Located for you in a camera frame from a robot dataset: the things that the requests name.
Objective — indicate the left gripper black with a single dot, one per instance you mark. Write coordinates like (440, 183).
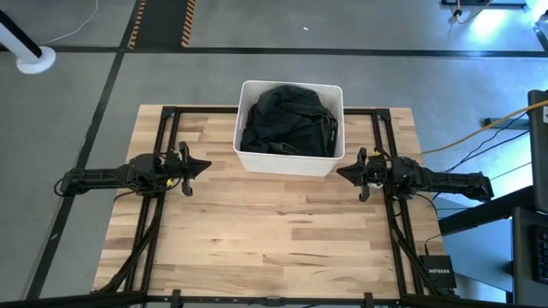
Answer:
(175, 169)

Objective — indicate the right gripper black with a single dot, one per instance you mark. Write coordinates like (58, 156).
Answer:
(381, 173)

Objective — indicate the black pants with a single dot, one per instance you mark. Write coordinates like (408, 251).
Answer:
(299, 138)

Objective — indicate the white plastic bin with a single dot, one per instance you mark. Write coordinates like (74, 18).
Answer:
(287, 164)

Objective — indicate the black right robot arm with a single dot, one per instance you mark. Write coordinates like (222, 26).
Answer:
(449, 179)

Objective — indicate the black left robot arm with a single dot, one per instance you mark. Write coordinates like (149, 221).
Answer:
(103, 176)

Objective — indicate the black hazard striped floor ramp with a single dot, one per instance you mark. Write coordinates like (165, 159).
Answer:
(162, 21)

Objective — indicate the black floor plate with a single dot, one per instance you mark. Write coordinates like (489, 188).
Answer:
(509, 124)

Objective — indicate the black computer tower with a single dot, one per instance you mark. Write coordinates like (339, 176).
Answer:
(539, 149)

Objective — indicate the black desk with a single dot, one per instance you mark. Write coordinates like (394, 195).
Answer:
(523, 256)

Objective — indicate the white pole with round base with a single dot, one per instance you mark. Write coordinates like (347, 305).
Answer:
(36, 60)

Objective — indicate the black keyboard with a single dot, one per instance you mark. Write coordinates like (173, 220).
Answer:
(542, 254)

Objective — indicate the black floor mat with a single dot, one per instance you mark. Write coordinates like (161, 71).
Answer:
(484, 2)

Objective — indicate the black metal table frame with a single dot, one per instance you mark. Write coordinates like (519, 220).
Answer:
(205, 110)

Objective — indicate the black Netgear network switch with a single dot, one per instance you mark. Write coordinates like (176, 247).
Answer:
(438, 271)

